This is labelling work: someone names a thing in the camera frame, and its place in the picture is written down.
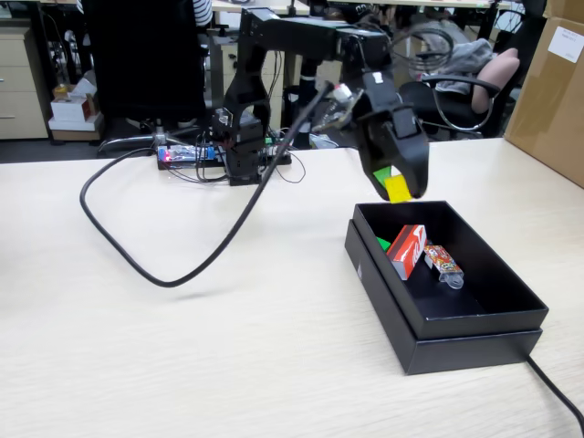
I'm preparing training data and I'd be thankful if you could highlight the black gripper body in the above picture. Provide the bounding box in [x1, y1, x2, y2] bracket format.
[352, 69, 403, 134]

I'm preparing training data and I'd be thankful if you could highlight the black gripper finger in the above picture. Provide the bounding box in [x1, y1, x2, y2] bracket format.
[357, 117, 394, 201]
[386, 103, 431, 199]

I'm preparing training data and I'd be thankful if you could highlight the yellow wooden cube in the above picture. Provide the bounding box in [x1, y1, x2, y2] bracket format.
[383, 174, 413, 204]

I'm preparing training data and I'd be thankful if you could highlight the red white carton box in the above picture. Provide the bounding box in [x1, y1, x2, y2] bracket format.
[391, 224, 429, 280]

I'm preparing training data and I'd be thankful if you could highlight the large labelled cardboard box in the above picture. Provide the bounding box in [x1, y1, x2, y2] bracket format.
[504, 16, 584, 189]

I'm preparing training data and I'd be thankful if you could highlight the black cardboard box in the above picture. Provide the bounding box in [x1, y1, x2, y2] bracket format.
[353, 200, 549, 341]

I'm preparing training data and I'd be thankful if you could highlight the small brown cardboard box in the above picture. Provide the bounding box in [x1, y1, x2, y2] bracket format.
[542, 0, 584, 25]

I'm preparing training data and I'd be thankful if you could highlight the black open box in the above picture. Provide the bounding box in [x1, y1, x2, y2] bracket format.
[344, 218, 544, 376]

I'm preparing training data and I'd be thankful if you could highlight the flat white brown box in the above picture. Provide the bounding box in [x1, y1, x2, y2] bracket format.
[47, 113, 105, 142]

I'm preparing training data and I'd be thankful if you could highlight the small white packet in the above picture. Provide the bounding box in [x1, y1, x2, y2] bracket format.
[309, 131, 341, 150]

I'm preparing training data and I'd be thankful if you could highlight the black pole with white rings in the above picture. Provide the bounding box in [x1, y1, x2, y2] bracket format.
[282, 0, 330, 147]

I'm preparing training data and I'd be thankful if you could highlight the person in dark clothes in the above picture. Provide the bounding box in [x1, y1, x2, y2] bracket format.
[341, 0, 389, 24]

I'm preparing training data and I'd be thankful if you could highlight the grey cloth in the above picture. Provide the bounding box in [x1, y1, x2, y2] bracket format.
[431, 38, 496, 95]

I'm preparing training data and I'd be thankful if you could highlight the black office chair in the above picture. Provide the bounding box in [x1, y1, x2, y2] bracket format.
[81, 0, 209, 155]
[399, 45, 524, 143]

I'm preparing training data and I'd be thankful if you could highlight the colourful candy tube packet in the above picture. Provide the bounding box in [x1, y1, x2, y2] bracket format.
[422, 245, 465, 291]

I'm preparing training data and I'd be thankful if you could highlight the beige office desk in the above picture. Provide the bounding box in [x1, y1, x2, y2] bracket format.
[212, 0, 311, 16]

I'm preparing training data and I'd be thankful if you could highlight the controller board with red LED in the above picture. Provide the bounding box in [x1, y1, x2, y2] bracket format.
[157, 143, 215, 171]

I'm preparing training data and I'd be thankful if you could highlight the person in striped shirt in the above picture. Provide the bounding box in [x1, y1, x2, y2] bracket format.
[191, 0, 214, 26]

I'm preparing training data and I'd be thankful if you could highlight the white open carton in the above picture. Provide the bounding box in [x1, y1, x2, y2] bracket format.
[49, 68, 100, 123]

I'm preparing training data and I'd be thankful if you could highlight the beige drawer cabinet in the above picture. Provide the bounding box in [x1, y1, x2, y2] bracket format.
[0, 26, 50, 141]

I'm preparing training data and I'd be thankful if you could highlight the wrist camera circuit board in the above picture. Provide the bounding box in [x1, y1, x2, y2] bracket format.
[312, 81, 365, 134]

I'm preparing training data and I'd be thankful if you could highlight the beige pedestal with key lock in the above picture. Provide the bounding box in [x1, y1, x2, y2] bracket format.
[212, 38, 285, 131]

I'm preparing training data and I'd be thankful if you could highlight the thick black camera cable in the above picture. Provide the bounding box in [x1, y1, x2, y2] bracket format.
[79, 80, 337, 288]

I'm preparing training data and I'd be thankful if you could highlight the black power cable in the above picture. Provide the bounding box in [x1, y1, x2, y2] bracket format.
[524, 355, 584, 428]

